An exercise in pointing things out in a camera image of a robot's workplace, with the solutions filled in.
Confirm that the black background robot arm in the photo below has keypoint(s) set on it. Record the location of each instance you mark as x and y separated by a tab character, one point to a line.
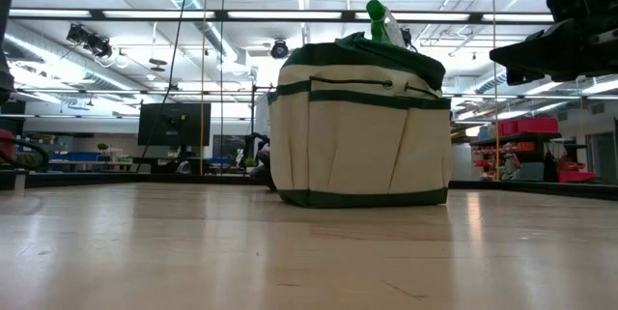
248	143

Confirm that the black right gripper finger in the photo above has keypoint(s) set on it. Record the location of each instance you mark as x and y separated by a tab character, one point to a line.
541	54
524	79

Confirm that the black aluminium frame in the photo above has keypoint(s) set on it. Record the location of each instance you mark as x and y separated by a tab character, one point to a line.
347	16

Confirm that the green spray bottle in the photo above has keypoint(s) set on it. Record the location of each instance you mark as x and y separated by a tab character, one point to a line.
381	22

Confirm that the cream and green gardening bag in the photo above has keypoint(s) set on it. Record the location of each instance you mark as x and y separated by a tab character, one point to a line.
362	146

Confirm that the black monitor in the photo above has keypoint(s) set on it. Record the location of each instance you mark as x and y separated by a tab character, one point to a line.
174	124

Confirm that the black ceiling camera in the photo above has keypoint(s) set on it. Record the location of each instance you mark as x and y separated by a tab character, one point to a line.
410	42

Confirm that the shelf with red bins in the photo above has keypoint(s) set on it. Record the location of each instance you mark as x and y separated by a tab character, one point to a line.
526	141

